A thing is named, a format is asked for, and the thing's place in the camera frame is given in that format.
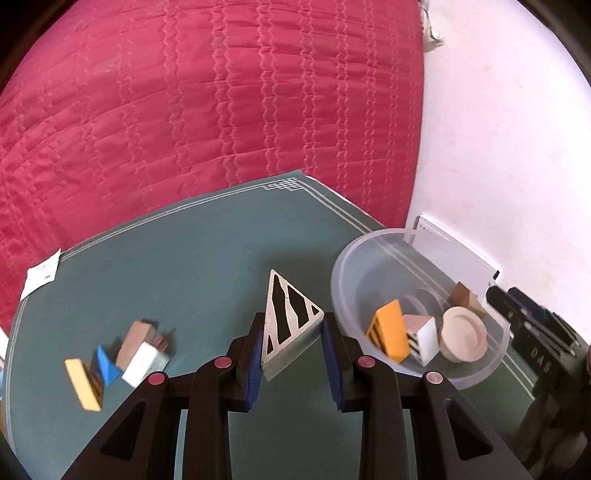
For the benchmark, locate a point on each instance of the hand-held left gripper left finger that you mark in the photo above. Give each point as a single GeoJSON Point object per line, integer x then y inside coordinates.
{"type": "Point", "coordinates": [254, 369]}

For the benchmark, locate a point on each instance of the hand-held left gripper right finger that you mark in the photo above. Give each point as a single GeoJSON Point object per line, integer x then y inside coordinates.
{"type": "Point", "coordinates": [333, 369]}

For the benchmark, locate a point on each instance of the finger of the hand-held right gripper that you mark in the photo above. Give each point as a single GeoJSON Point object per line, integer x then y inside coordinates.
{"type": "Point", "coordinates": [501, 302]}

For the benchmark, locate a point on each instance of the wooden triangular block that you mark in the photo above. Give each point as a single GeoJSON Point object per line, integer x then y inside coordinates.
{"type": "Point", "coordinates": [466, 295]}

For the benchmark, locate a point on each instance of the white round dish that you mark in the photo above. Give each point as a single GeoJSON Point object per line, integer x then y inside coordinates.
{"type": "Point", "coordinates": [461, 339]}

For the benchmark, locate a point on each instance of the orange striped block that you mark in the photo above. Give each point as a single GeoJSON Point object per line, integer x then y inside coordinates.
{"type": "Point", "coordinates": [81, 383]}
{"type": "Point", "coordinates": [390, 327]}

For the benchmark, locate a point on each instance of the white striped triangular block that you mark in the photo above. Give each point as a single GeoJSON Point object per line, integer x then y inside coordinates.
{"type": "Point", "coordinates": [286, 304]}

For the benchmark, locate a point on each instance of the pink-topped striped cube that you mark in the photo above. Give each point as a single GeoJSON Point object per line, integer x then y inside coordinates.
{"type": "Point", "coordinates": [422, 341]}

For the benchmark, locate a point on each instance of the clear plastic bowl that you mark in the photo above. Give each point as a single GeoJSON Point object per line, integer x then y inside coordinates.
{"type": "Point", "coordinates": [369, 272]}

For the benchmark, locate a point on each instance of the white charger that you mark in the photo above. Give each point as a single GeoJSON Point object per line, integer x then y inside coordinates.
{"type": "Point", "coordinates": [143, 364]}

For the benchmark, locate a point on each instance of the wooden rectangular block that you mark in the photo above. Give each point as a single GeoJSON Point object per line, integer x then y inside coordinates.
{"type": "Point", "coordinates": [134, 341]}

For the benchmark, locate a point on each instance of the blue block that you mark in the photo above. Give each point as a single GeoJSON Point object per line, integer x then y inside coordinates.
{"type": "Point", "coordinates": [107, 367]}

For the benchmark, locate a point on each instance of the green mat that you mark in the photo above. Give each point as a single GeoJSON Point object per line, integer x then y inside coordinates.
{"type": "Point", "coordinates": [184, 277]}

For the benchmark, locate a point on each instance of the white paper tag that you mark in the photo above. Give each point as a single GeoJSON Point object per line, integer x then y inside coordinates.
{"type": "Point", "coordinates": [41, 274]}

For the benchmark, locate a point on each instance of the white crumpled fabric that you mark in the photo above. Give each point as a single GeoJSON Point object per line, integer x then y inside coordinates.
{"type": "Point", "coordinates": [429, 27]}

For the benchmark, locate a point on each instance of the red quilted blanket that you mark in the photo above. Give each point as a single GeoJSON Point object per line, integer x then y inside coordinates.
{"type": "Point", "coordinates": [184, 92]}

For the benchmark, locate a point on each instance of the white board by wall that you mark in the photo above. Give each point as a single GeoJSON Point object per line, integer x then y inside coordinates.
{"type": "Point", "coordinates": [461, 249]}

